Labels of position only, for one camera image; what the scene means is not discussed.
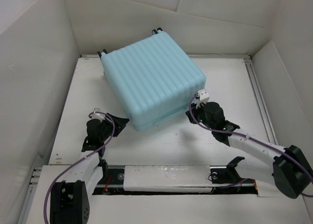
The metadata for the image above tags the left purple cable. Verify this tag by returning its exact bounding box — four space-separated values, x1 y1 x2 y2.
43 112 116 224

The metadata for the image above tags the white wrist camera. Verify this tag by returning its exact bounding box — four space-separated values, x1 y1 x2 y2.
196 89 210 105
88 108 105 121

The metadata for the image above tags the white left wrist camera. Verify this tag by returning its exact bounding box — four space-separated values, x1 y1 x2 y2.
88 108 105 121

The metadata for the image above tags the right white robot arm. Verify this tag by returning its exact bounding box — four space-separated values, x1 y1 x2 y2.
185 101 313 199

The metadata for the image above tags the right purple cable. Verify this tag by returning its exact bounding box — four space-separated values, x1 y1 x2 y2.
188 93 313 198

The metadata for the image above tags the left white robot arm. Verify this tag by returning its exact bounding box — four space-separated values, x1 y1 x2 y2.
44 111 129 224

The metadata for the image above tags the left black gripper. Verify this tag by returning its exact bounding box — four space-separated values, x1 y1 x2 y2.
99 113 128 142

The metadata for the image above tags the purple cable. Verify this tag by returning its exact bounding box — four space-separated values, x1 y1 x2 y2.
188 93 313 198
43 112 116 224

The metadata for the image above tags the light blue hardshell suitcase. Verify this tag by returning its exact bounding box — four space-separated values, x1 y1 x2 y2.
98 28 206 131

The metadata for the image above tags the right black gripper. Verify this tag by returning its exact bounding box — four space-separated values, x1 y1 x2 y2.
185 100 215 131

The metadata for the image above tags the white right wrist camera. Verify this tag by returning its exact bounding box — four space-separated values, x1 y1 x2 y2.
196 89 210 105

